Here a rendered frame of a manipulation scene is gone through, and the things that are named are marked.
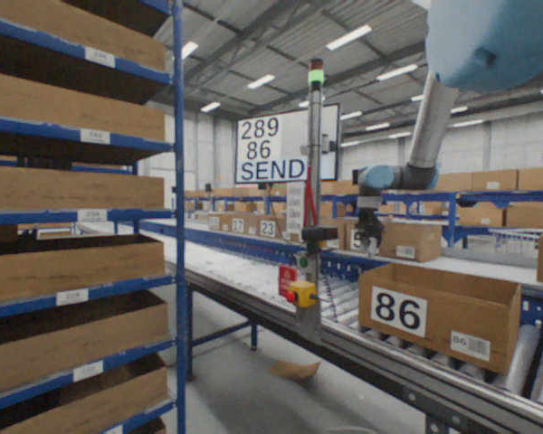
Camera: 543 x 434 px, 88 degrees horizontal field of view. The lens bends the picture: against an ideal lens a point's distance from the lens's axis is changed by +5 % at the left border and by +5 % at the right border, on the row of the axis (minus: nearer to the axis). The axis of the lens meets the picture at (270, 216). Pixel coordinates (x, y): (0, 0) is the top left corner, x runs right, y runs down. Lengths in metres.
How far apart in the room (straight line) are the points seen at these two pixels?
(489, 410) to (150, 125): 1.11
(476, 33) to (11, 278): 0.91
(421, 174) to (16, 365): 1.22
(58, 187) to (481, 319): 1.11
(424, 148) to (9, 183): 1.12
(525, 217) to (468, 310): 4.80
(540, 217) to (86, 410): 5.55
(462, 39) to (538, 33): 0.05
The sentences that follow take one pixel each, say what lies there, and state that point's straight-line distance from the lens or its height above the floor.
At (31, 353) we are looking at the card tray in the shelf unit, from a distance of 0.93.
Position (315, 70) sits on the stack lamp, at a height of 1.62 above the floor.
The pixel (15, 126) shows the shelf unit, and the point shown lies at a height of 1.33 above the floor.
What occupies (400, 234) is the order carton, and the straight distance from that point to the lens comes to 1.49.
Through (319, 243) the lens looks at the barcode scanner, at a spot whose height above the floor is 1.03.
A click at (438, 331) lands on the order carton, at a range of 0.96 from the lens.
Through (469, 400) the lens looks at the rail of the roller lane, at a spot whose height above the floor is 0.71.
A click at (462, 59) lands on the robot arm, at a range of 0.33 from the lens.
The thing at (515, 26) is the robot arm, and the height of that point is 1.29.
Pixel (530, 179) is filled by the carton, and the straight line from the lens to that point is 5.93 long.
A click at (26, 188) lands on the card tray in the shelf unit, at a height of 1.19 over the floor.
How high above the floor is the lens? 1.16
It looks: 3 degrees down
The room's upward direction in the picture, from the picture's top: straight up
